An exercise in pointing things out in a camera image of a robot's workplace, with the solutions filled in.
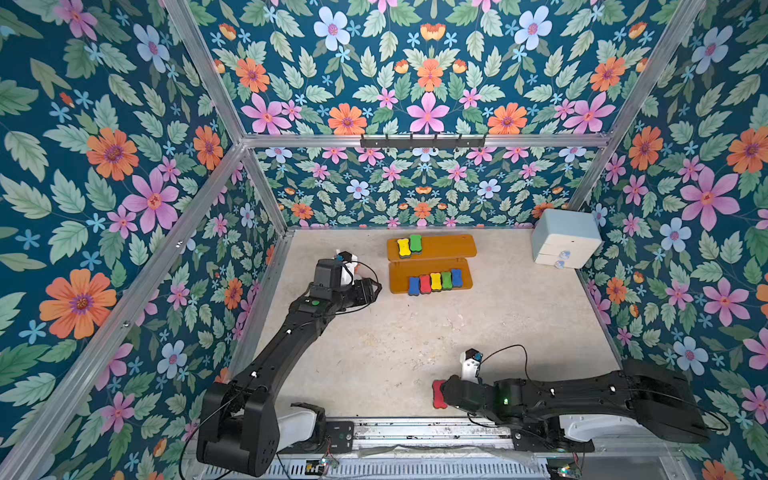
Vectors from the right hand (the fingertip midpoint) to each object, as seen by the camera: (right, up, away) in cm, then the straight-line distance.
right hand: (438, 394), depth 78 cm
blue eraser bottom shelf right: (+9, +28, +25) cm, 39 cm away
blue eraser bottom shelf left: (-6, +27, +20) cm, 34 cm away
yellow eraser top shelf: (-9, +39, +15) cm, 43 cm away
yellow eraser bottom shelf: (+2, +28, +23) cm, 36 cm away
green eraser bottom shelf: (+6, +28, +23) cm, 37 cm away
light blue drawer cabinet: (+46, +43, +21) cm, 66 cm away
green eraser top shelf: (-5, +41, +18) cm, 45 cm away
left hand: (-17, +29, +4) cm, 34 cm away
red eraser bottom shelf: (-2, +27, +23) cm, 35 cm away
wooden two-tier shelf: (+4, +33, +29) cm, 45 cm away
